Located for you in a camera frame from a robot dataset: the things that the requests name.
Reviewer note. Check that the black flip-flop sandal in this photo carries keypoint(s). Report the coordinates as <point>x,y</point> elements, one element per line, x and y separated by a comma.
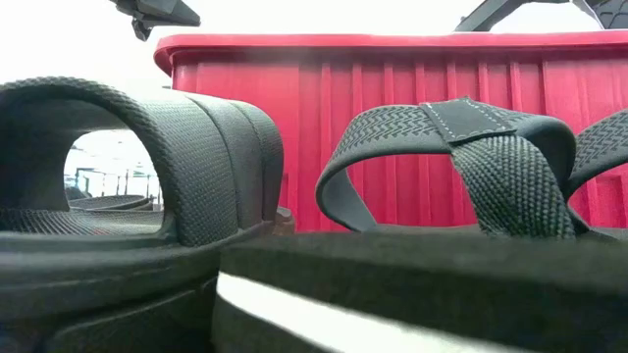
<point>510,196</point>

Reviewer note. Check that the black band slide sandal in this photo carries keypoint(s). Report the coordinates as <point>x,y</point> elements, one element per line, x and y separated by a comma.
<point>196,162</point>

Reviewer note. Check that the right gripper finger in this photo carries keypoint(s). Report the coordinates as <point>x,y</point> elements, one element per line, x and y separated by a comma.
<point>483,15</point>

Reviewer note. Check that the red plastic bin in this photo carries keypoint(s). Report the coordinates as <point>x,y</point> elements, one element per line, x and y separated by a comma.
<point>392,73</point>

